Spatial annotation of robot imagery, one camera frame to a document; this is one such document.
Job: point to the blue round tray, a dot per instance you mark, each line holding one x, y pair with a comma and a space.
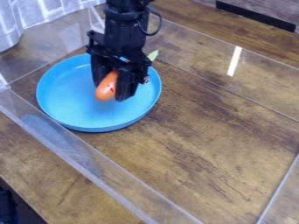
66, 97

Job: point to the white grey curtain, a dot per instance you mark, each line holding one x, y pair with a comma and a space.
22, 14

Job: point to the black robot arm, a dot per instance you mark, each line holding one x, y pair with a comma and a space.
125, 4

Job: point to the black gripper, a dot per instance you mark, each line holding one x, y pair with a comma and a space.
116, 49

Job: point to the orange toy carrot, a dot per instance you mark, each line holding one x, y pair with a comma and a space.
107, 87

